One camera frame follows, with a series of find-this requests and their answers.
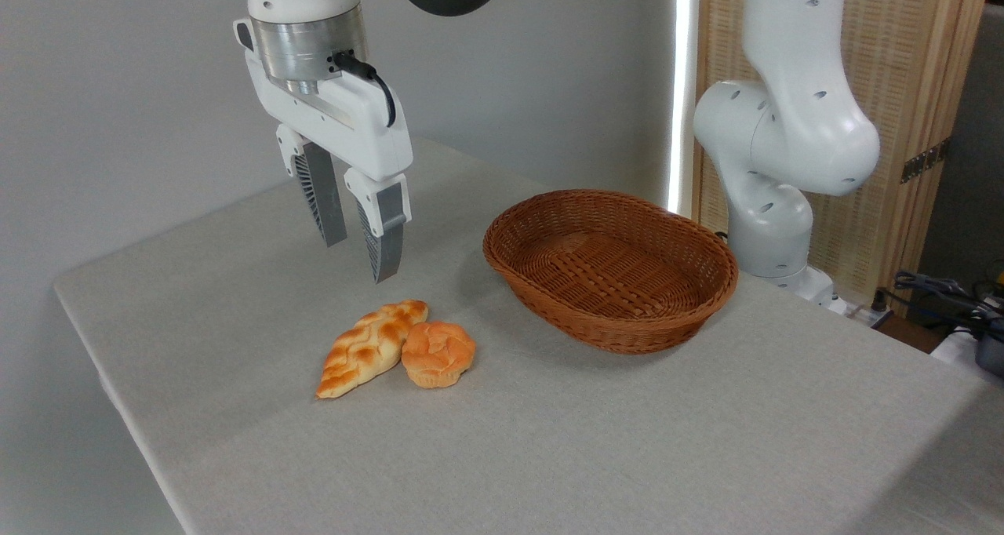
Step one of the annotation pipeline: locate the black cable bundle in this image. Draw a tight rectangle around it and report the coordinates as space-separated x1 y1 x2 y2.
893 271 1004 326

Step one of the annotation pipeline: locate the metal screen hinge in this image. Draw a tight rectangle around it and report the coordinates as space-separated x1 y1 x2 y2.
900 139 951 184

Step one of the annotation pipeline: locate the brown oval wicker basket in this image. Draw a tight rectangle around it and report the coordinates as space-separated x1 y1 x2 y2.
482 189 739 355

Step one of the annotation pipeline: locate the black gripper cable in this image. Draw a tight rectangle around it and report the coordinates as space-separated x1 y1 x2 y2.
329 50 398 128

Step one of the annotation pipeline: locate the round orange bread bun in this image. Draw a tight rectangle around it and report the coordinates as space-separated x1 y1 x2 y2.
401 321 477 389

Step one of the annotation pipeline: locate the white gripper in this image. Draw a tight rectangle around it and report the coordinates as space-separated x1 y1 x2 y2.
245 49 414 283

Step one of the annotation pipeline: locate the grey tablecloth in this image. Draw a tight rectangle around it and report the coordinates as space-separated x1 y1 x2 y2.
53 135 1004 535

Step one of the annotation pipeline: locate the long braided bread loaf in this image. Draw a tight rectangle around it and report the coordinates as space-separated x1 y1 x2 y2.
315 300 430 399

